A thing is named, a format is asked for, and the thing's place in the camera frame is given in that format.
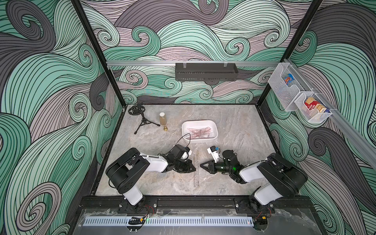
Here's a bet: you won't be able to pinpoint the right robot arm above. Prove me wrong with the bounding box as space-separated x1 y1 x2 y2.
200 150 308 211

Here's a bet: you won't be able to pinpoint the white slotted cable duct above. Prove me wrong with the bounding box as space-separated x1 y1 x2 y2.
83 216 254 227

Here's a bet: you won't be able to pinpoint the wide red ruler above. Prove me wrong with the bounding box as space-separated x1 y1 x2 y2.
187 127 213 141

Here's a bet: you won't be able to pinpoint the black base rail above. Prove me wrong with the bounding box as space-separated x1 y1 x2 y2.
79 195 315 210

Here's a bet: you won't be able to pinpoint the red set square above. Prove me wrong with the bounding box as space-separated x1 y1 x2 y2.
186 127 210 139

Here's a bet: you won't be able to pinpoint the red card boxes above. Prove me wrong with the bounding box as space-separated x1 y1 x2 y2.
304 97 331 113

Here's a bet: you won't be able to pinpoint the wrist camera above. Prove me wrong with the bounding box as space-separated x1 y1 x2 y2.
207 146 220 163
170 144 192 161

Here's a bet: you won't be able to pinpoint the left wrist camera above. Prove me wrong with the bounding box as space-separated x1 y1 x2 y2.
170 144 192 161

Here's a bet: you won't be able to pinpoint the clear wall bin upper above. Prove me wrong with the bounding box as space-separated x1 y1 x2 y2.
268 62 306 112

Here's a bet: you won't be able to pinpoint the long pink clear ruler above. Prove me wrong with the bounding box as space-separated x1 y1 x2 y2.
193 154 200 188

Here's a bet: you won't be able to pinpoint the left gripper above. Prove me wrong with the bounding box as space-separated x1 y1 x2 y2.
173 160 196 173

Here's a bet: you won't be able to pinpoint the white storage box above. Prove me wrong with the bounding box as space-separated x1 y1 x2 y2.
182 120 218 144

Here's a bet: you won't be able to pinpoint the aluminium right rail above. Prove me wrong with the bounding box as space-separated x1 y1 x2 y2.
283 59 376 169

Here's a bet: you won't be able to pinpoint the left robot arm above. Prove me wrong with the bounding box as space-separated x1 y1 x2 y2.
105 144 196 206

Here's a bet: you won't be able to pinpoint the clear wall bin lower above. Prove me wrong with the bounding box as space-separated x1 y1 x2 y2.
294 92 332 123

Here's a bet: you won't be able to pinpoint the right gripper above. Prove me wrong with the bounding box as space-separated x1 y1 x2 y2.
201 158 233 173

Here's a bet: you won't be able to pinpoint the blue packet in bin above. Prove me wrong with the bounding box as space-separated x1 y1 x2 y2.
283 73 295 87

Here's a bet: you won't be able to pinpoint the small black tripod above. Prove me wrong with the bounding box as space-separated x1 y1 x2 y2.
128 104 161 135

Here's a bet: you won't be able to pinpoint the aluminium rail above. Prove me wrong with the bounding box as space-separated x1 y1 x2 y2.
106 60 279 67
283 59 376 169

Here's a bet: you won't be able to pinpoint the aluminium back rail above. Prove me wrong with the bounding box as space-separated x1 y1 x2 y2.
106 60 279 67

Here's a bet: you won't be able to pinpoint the amber bottle white cap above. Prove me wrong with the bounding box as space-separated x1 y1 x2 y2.
159 112 168 131

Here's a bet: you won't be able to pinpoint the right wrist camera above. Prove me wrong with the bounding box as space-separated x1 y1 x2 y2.
207 146 220 163

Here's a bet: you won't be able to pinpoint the clear wall bin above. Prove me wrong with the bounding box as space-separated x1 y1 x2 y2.
294 92 332 123
268 62 306 112

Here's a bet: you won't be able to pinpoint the black wall tray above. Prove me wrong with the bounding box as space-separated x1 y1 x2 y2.
175 63 239 83

